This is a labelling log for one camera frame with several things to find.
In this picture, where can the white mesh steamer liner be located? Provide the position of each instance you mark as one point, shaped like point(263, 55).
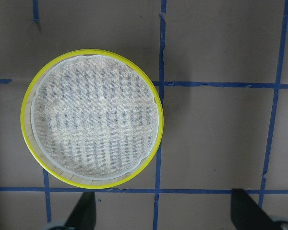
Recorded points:
point(93, 115)

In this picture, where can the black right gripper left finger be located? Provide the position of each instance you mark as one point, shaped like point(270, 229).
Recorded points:
point(83, 216)

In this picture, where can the yellow rimmed bamboo steamer layer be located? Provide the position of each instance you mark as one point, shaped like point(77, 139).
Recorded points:
point(24, 119)

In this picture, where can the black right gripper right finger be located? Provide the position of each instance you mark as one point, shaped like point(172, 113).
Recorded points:
point(246, 214)

